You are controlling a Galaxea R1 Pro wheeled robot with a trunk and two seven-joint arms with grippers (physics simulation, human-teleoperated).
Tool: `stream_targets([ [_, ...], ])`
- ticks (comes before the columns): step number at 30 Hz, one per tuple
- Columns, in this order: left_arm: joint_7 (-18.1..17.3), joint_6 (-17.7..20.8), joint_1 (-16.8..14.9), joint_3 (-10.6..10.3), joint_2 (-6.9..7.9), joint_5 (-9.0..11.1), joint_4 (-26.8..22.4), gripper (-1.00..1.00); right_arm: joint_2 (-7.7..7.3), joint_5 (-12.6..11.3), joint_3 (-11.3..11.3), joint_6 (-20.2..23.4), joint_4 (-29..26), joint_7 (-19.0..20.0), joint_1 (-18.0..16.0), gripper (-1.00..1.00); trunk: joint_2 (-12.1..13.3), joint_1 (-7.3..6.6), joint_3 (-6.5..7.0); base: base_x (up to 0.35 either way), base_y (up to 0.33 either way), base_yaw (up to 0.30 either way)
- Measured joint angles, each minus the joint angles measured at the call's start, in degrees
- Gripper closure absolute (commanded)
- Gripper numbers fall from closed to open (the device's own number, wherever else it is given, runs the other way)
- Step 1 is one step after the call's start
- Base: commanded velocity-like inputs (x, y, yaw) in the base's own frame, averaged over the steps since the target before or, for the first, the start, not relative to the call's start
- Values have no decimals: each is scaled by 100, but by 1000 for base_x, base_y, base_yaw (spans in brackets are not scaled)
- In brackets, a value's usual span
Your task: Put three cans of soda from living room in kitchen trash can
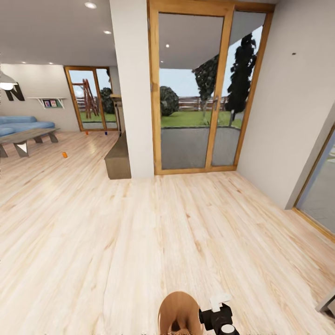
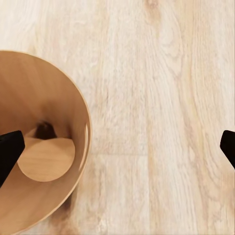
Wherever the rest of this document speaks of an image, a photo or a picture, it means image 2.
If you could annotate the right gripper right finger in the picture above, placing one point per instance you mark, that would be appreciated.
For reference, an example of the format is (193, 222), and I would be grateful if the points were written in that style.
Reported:
(227, 145)

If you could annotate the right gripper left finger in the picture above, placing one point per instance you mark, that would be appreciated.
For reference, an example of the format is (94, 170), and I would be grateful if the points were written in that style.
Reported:
(11, 147)

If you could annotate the trash can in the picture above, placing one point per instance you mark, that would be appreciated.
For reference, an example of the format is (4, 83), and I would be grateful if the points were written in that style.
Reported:
(46, 105)

